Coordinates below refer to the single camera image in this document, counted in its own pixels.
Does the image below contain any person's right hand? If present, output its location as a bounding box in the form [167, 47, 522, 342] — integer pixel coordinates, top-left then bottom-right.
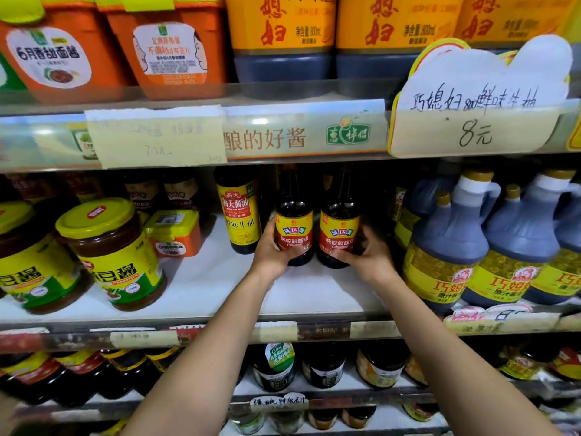
[329, 224, 401, 289]

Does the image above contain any person's left hand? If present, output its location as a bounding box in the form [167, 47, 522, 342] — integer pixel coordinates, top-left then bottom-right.
[249, 217, 305, 285]

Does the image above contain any yellow label soy sauce bottle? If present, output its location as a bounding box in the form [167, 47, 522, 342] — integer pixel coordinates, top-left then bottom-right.
[214, 167, 264, 256]
[59, 173, 106, 203]
[4, 174, 59, 203]

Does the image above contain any vinegar bottle red cap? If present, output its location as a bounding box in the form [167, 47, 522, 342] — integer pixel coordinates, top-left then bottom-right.
[163, 172, 201, 212]
[123, 174, 161, 214]

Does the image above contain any person's right forearm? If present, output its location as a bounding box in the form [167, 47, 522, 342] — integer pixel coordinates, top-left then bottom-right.
[379, 272, 564, 436]

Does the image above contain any person's left forearm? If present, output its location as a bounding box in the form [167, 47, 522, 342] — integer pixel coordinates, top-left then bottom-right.
[122, 272, 278, 436]

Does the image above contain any row of olive label bottles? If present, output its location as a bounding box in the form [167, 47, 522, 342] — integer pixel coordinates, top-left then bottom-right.
[390, 160, 581, 314]

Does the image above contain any row of large dark bottles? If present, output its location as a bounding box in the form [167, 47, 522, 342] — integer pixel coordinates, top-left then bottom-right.
[0, 340, 581, 408]

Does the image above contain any small cloud shaped price sign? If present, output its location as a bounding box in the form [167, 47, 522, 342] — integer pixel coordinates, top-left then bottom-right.
[444, 303, 564, 336]

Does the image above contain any handwritten white price tag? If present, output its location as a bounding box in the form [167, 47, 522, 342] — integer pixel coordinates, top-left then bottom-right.
[249, 392, 310, 414]

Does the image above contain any row of short sauce jars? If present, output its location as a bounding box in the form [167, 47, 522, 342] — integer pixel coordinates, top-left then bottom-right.
[97, 401, 442, 436]

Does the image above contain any large cloud shaped price sign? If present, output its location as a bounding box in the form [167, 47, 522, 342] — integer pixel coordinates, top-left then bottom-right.
[388, 35, 574, 159]

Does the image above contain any large jug orange label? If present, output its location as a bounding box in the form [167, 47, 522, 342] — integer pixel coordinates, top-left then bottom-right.
[225, 0, 340, 101]
[453, 0, 578, 51]
[335, 0, 464, 99]

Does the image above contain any green tub yellow lid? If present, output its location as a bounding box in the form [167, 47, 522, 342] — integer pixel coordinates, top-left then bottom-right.
[0, 54, 26, 92]

